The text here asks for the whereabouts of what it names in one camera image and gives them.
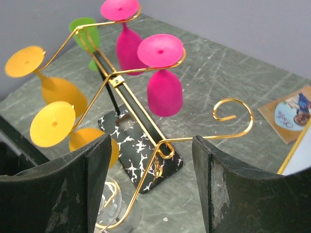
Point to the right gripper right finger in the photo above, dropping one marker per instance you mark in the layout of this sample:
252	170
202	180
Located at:
237	197

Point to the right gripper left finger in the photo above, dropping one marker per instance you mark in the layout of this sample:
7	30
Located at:
60	196

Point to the clear wine glass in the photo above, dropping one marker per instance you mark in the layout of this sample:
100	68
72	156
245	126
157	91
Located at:
114	203

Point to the orange wine glass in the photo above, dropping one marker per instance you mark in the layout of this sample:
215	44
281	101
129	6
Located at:
27	60
53	123

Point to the green wine glass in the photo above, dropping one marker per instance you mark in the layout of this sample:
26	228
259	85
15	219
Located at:
89	35

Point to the back pink wine glass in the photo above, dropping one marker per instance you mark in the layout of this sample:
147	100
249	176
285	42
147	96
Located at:
128	40

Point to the brown hello card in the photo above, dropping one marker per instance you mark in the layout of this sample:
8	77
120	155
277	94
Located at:
289	115

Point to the white board with gold frame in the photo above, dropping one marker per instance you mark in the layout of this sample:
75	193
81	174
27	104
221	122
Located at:
299	158

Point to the gold wire wine glass rack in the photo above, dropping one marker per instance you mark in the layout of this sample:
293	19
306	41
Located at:
163	149

